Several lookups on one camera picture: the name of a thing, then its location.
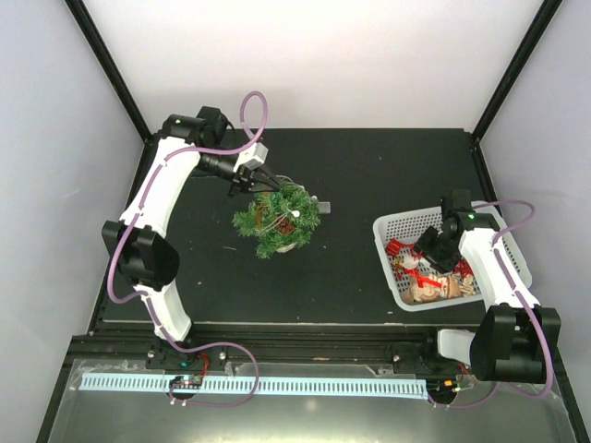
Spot small green christmas tree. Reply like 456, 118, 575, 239
232, 177, 320, 259

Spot white bulb string lights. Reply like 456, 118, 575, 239
253, 175, 332, 235

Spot brown pinecone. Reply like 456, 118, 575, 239
277, 218, 295, 235

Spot orange ribbon bow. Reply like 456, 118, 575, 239
255, 192, 271, 229

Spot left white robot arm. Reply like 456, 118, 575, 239
102, 106, 278, 368

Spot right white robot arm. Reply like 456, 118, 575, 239
413, 190, 561, 389

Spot red star ornament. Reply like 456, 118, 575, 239
452, 258, 474, 279

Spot white perforated plastic basket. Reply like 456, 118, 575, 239
372, 202, 533, 313

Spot right small circuit board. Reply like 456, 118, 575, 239
426, 377, 476, 394

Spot small circuit board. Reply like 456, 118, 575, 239
169, 375, 202, 389
426, 377, 476, 394

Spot left small circuit board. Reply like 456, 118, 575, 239
169, 375, 202, 389

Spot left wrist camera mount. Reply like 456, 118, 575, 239
233, 142, 269, 173

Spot white slotted cable duct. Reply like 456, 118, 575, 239
78, 373, 428, 400

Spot right black frame post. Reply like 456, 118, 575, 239
472, 0, 562, 142

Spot black frame post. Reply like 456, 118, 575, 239
472, 0, 562, 142
65, 0, 151, 141

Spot left black frame post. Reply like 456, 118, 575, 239
65, 0, 151, 141

